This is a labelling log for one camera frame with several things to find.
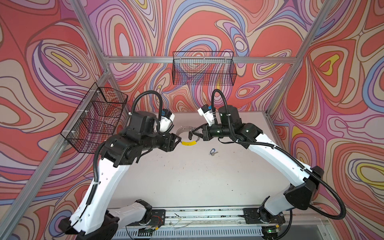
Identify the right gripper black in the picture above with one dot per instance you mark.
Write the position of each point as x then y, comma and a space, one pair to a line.
206, 134

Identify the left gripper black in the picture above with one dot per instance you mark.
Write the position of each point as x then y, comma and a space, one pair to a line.
170, 144

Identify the metal keyring disc yellow handle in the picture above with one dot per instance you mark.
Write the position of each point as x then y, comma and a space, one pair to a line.
188, 139

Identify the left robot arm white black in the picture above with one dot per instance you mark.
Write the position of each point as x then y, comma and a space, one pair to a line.
112, 159

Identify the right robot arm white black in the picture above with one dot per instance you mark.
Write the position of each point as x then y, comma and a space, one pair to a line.
223, 121

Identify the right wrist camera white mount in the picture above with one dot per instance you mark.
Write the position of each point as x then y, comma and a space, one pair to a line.
206, 112

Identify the black wire basket back wall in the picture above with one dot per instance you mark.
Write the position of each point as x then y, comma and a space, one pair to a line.
204, 68

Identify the black wire basket wall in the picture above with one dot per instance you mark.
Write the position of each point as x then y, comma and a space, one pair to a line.
204, 68
96, 118

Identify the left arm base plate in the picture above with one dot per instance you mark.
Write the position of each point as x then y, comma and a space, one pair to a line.
155, 219

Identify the black wire basket left wall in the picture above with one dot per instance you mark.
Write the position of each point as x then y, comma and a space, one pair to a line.
96, 118

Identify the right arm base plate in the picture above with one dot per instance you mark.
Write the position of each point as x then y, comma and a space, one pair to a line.
256, 216

